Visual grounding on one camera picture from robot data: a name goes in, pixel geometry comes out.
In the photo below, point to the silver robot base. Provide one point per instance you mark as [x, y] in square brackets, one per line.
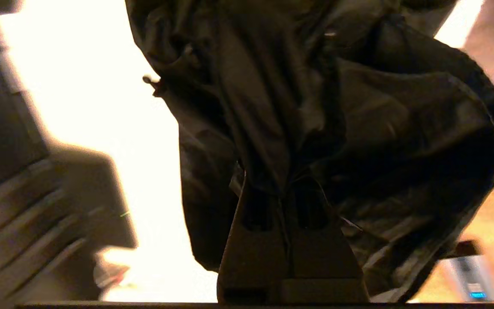
[472, 279]

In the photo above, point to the black television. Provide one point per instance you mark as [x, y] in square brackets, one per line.
[2, 107]

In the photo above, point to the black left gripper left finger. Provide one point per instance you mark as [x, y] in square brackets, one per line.
[251, 262]

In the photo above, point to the black umbrella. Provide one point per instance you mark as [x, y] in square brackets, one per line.
[380, 128]

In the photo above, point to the white power strip red light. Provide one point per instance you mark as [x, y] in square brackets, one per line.
[112, 272]

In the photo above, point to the black flat set-top box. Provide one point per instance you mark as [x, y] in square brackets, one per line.
[97, 201]

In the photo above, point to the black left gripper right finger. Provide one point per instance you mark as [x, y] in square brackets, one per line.
[320, 262]

